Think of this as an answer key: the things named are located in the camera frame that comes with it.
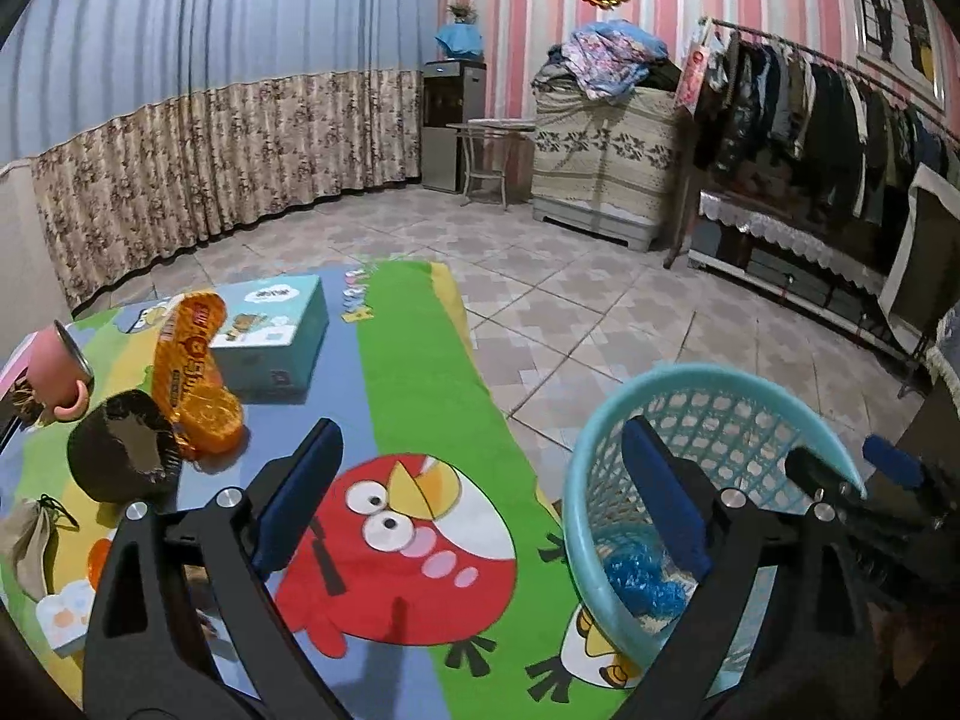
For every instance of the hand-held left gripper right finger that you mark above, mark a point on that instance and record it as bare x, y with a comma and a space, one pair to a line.
667, 495

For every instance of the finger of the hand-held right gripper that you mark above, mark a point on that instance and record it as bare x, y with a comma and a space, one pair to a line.
821, 474
892, 461

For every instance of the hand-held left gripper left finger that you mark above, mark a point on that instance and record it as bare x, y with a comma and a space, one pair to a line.
296, 495

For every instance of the light blue plastic basket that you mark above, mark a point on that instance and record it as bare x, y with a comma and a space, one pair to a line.
742, 420

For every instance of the orange snack wrapper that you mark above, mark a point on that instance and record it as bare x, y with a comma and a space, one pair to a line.
191, 360

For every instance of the black round container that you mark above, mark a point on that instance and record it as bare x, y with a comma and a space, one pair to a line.
112, 450

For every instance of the orange round plastic piece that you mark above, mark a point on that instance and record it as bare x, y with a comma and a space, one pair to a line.
99, 564

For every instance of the small white carton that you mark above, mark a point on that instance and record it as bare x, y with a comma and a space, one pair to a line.
64, 615

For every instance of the blue crumpled plastic wrapper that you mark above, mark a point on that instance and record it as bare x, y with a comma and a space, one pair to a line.
637, 577

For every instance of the blue patterned fringed cloth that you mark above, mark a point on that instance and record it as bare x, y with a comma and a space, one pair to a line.
946, 360

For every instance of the teal cardboard box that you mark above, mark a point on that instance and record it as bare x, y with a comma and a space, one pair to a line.
274, 330

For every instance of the cartoon bird printed mat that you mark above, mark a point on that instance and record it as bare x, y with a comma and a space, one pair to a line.
420, 360

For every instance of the low cabinet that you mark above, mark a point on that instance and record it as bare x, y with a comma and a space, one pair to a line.
787, 270

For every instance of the dark board with beige border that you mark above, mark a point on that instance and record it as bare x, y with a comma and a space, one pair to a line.
930, 255

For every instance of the white lace cloth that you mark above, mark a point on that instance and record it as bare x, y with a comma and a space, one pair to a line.
780, 229

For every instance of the pink cup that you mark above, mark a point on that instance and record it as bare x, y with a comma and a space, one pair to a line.
56, 367

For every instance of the patterned beige cover cloth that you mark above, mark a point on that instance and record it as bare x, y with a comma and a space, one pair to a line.
607, 150

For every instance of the row of hanging clothes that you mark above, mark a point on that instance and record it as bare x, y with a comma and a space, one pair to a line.
825, 112

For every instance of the grey water dispenser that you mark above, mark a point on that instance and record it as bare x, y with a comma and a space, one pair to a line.
450, 127

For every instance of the small metal side table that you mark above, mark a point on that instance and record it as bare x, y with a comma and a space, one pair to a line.
491, 126

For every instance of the red hanging bag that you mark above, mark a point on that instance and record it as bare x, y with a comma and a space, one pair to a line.
690, 79

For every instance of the blue and floral curtain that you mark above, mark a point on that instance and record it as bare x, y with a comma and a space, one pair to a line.
187, 90

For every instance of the pile of clothes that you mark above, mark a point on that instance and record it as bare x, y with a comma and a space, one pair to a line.
607, 56

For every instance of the metal clothes rack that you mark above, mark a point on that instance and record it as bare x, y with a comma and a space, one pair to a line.
757, 34

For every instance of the blue covered water bottle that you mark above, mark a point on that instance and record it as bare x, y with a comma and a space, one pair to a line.
461, 41

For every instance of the small potted plant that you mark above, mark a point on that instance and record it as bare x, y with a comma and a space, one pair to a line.
463, 13

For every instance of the wall poster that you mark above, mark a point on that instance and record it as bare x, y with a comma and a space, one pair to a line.
896, 15

